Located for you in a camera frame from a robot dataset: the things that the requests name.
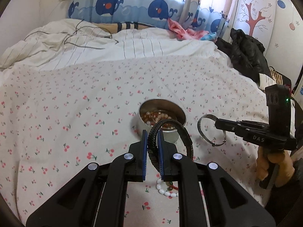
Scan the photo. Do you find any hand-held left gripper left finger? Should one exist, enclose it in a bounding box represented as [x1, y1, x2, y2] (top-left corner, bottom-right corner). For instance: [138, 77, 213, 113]
[26, 130, 148, 227]

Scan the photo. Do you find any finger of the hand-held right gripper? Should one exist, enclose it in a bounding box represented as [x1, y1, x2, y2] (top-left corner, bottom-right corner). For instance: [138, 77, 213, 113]
[214, 118, 269, 128]
[216, 125, 269, 138]

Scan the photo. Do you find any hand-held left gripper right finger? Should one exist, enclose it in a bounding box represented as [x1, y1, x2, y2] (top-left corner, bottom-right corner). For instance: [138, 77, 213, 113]
[157, 131, 276, 227]

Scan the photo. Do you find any round metal tin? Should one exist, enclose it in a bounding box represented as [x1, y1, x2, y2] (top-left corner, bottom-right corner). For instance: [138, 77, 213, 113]
[136, 99, 187, 145]

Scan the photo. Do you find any silver metal bangle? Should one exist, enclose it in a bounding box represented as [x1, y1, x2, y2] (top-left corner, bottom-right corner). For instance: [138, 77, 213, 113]
[197, 114, 226, 147]

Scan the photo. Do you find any black braided leather bracelet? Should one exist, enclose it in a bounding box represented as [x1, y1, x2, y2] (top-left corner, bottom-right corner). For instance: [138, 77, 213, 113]
[147, 119, 194, 173]

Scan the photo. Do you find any white bead cord bracelet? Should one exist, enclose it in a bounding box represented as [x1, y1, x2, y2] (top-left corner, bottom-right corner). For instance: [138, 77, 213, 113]
[156, 179, 179, 198]

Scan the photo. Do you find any heap of beaded bracelets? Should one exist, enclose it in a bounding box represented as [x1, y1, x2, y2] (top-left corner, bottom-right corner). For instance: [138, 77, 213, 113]
[141, 110, 177, 131]

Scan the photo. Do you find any person's right forearm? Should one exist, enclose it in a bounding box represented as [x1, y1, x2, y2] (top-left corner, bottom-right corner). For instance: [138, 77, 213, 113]
[265, 167, 303, 220]

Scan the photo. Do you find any person's right hand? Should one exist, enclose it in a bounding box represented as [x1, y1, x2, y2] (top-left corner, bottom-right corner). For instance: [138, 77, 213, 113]
[256, 147, 295, 187]

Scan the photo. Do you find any paper shopping bag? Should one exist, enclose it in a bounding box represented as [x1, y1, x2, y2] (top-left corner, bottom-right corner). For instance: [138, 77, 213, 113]
[259, 66, 284, 90]

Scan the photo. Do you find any black jacket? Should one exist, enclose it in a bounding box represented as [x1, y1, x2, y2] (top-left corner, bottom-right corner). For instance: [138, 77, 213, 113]
[215, 28, 271, 88]

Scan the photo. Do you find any white striped duvet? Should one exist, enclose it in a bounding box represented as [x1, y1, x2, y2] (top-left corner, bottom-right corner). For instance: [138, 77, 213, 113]
[0, 19, 228, 71]

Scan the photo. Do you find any pink cloth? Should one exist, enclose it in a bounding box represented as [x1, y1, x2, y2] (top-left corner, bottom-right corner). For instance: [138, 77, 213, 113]
[168, 18, 210, 40]

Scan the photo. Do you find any striped pillow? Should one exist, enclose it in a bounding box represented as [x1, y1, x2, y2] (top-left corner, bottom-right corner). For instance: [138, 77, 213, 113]
[92, 22, 171, 34]

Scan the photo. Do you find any whale print curtain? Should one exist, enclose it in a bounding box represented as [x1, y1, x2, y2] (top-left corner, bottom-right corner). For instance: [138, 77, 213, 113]
[67, 0, 235, 36]

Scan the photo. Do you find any red tree wall sticker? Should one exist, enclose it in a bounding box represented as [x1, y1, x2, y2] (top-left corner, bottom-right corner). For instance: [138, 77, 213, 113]
[239, 0, 273, 36]

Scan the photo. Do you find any black cable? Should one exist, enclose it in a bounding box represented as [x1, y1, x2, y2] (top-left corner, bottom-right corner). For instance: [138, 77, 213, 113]
[24, 19, 119, 51]

